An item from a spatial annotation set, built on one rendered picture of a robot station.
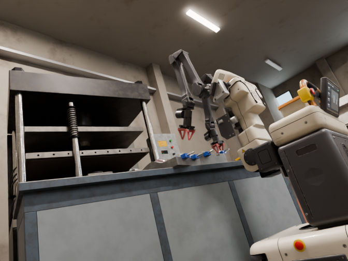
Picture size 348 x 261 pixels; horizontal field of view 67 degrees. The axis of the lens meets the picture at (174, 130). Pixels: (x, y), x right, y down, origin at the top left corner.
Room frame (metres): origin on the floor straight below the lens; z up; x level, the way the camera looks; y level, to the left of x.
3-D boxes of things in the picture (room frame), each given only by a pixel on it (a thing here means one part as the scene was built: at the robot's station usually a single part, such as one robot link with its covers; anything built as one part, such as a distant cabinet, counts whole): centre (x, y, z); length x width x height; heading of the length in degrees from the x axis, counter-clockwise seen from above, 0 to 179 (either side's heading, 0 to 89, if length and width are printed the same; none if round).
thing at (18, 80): (2.45, 0.92, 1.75); 1.30 x 0.84 x 0.61; 127
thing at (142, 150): (2.49, 0.95, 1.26); 1.10 x 0.74 x 0.05; 127
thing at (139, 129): (2.50, 0.96, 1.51); 1.10 x 0.70 x 0.05; 127
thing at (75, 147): (2.08, 0.86, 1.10); 0.05 x 0.05 x 1.30
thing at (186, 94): (1.64, -0.15, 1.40); 0.11 x 0.06 x 0.43; 140
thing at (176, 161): (1.82, 0.16, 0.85); 0.50 x 0.26 x 0.11; 54
